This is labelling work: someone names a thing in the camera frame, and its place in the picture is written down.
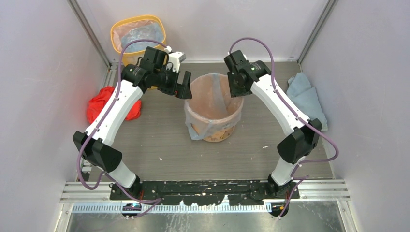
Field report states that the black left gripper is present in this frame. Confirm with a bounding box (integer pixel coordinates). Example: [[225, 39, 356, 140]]
[[154, 65, 192, 99]]

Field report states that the light blue trash bag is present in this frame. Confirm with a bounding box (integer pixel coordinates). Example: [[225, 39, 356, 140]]
[[184, 73, 244, 141]]

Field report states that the orange round trash bin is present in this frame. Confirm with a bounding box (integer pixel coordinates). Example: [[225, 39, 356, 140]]
[[203, 126, 235, 143]]

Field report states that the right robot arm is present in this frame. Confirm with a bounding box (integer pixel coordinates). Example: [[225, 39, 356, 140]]
[[224, 50, 322, 199]]

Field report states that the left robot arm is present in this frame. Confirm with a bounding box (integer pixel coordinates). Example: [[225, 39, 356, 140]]
[[73, 47, 192, 200]]

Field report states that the blue bag inside yellow bin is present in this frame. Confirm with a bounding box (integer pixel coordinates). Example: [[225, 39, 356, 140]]
[[120, 22, 165, 53]]

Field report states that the red crumpled trash bag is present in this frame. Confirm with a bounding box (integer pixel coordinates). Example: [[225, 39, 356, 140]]
[[86, 87, 142, 124]]

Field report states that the folded blue bag in corner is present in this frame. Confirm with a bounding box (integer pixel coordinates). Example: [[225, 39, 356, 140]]
[[286, 72, 328, 131]]

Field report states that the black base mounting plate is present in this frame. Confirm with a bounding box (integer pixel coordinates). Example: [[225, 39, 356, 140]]
[[110, 180, 300, 206]]

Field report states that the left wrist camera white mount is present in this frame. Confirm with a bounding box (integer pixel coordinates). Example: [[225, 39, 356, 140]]
[[165, 46, 186, 73]]

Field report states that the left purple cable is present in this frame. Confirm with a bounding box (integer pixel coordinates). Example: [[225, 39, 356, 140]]
[[76, 39, 172, 219]]

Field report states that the slotted white cable duct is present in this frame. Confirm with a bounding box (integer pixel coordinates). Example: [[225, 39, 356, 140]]
[[72, 200, 272, 213]]

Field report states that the right aluminium frame post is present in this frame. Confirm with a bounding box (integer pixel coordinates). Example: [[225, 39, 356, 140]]
[[297, 0, 338, 66]]

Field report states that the aluminium frame post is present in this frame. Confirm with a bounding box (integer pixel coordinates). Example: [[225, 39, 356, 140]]
[[67, 0, 111, 68], [297, 0, 338, 66]]

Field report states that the left aluminium frame post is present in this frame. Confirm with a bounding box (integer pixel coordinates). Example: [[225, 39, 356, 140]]
[[67, 0, 111, 68]]

